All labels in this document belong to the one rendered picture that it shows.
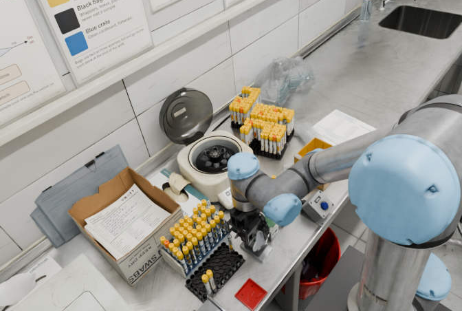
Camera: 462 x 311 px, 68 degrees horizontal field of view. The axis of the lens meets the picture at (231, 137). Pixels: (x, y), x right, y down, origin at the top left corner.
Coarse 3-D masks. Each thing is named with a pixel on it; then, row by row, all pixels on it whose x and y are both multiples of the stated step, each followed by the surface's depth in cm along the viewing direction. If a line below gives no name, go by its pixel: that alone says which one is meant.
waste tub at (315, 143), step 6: (318, 138) 129; (306, 144) 127; (312, 144) 131; (318, 144) 131; (324, 144) 128; (330, 144) 126; (300, 150) 126; (306, 150) 129; (312, 150) 133; (294, 156) 124; (294, 162) 126; (318, 186) 123; (324, 186) 122
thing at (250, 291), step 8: (248, 280) 101; (240, 288) 99; (248, 288) 99; (256, 288) 99; (240, 296) 98; (248, 296) 98; (256, 296) 98; (264, 296) 97; (248, 304) 96; (256, 304) 95
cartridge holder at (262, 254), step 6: (240, 246) 109; (246, 246) 107; (264, 246) 106; (270, 246) 107; (252, 252) 106; (258, 252) 104; (264, 252) 106; (270, 252) 107; (258, 258) 105; (264, 258) 105
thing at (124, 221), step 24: (120, 192) 123; (144, 192) 124; (72, 216) 107; (96, 216) 116; (120, 216) 116; (144, 216) 115; (168, 216) 104; (96, 240) 117; (120, 240) 109; (144, 240) 99; (168, 240) 108; (120, 264) 95; (144, 264) 104
